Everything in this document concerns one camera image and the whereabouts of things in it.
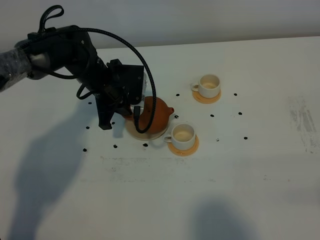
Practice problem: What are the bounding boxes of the beige round teapot coaster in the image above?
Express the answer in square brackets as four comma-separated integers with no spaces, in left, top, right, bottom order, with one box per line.
[124,119,171,141]

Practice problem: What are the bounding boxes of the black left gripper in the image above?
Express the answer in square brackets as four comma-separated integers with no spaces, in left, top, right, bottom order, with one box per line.
[93,59,133,130]

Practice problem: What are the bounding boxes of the far orange cup coaster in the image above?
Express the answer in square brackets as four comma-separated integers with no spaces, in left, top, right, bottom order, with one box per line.
[192,90,222,104]

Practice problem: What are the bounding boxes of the orange cup coaster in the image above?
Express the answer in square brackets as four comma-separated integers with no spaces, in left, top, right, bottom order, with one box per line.
[167,135,199,157]
[192,90,222,104]

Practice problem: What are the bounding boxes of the brown clay teapot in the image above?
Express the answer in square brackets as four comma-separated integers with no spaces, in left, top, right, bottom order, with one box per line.
[138,96,174,135]

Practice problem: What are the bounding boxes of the near orange cup coaster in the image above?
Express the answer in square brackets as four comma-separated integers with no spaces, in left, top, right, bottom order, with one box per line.
[167,135,199,157]

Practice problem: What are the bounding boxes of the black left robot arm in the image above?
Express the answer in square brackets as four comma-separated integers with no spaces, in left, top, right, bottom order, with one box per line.
[0,25,144,130]

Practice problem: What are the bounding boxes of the far white teacup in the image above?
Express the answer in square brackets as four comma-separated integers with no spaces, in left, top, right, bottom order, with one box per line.
[190,74,221,99]

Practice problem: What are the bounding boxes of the white teacup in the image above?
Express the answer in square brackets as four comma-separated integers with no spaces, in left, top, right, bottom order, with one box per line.
[190,74,221,99]
[163,123,196,151]

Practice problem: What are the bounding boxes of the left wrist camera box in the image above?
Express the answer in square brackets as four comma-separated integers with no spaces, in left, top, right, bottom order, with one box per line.
[117,64,146,108]

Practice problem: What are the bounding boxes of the near white teacup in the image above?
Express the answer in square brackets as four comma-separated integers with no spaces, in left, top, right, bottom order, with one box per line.
[163,123,196,151]

